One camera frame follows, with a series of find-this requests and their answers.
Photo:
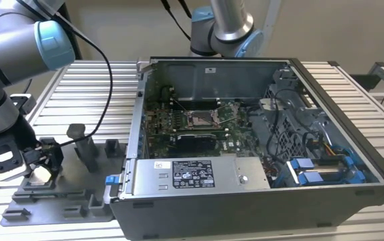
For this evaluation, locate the blue case release latch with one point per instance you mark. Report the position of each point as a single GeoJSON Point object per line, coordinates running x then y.
{"type": "Point", "coordinates": [112, 180]}

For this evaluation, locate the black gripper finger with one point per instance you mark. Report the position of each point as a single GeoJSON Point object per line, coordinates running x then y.
{"type": "Point", "coordinates": [57, 160]}
{"type": "Point", "coordinates": [32, 160]}

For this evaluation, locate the black open PC case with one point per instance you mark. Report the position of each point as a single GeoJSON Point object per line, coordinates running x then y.
{"type": "Point", "coordinates": [212, 221]}

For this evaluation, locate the silver power supply unit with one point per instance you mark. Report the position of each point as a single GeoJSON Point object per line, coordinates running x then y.
{"type": "Point", "coordinates": [226, 173]}

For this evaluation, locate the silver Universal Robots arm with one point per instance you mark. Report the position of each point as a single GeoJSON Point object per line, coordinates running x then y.
{"type": "Point", "coordinates": [12, 52]}

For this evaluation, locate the silver CPU chip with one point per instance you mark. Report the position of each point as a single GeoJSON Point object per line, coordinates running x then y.
{"type": "Point", "coordinates": [41, 175]}

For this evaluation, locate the blue plastic disk bracket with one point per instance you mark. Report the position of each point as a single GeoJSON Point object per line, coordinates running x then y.
{"type": "Point", "coordinates": [350, 165]}

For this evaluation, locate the small grey wrist camera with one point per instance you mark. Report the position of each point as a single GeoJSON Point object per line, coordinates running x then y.
{"type": "Point", "coordinates": [22, 103]}

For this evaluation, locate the green motherboard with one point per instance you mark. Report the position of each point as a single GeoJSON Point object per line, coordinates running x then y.
{"type": "Point", "coordinates": [242, 130]}

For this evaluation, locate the grey metal drive cage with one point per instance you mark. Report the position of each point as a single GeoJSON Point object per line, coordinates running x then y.
{"type": "Point", "coordinates": [289, 135]}

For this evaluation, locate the grey parts rack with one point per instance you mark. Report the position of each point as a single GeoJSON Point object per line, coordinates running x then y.
{"type": "Point", "coordinates": [78, 190]}

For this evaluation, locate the white wall sticker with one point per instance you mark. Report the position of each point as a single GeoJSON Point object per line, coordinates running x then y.
{"type": "Point", "coordinates": [210, 70]}

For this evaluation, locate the black vertical post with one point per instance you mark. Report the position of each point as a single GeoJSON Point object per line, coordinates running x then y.
{"type": "Point", "coordinates": [78, 55]}

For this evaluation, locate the blue disk carrier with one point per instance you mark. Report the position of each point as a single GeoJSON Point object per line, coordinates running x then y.
{"type": "Point", "coordinates": [301, 164]}
{"type": "Point", "coordinates": [311, 178]}

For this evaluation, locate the thin metal locking lever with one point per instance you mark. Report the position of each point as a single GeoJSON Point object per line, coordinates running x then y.
{"type": "Point", "coordinates": [233, 118]}
{"type": "Point", "coordinates": [181, 105]}

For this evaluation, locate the CPU socket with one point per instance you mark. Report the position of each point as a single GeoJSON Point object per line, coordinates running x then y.
{"type": "Point", "coordinates": [201, 120]}

